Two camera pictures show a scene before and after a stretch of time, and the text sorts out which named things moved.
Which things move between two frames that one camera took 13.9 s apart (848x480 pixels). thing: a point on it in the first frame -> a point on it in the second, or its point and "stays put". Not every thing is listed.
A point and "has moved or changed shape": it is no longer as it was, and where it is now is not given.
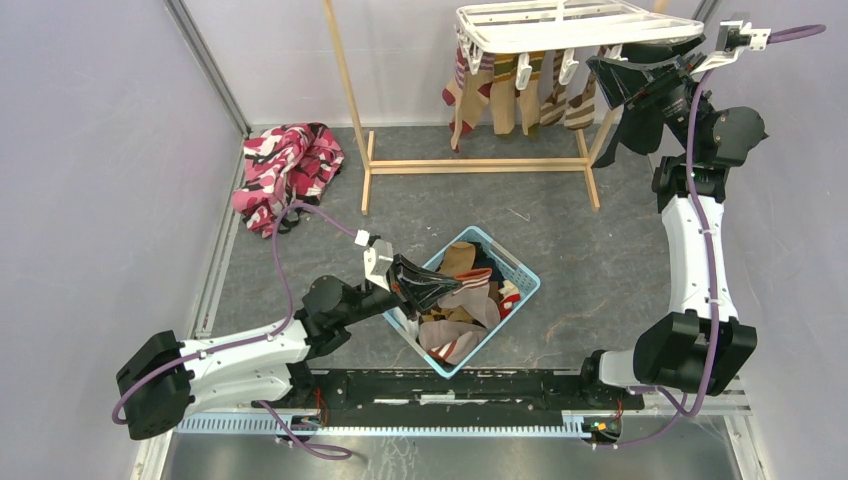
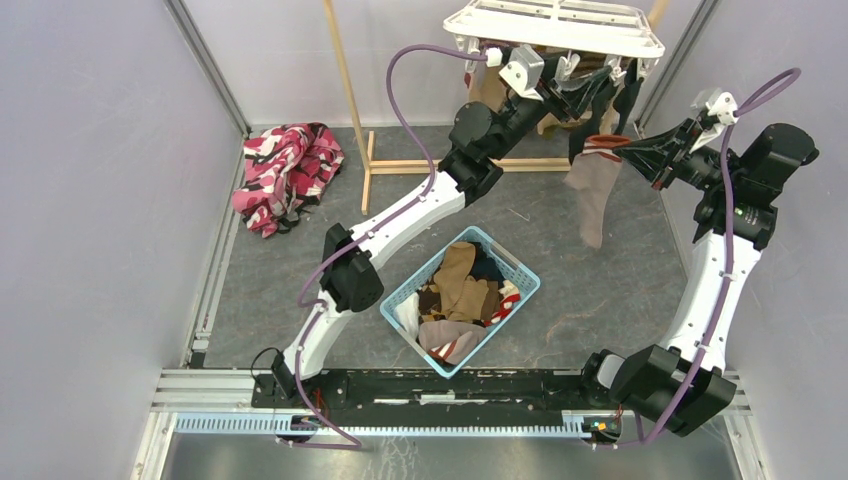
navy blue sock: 482,260 stays put
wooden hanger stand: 580,166 stays put
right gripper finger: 649,53 -> 664,143
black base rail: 450,398 stays put
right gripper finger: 618,80 -> 649,162
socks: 473,293 -> 595,174
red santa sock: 510,294 stays put
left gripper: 419,287 -> 575,101
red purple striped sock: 453,96 -> 488,86
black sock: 641,129 has moved or changed shape
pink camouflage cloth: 286,165 stays put
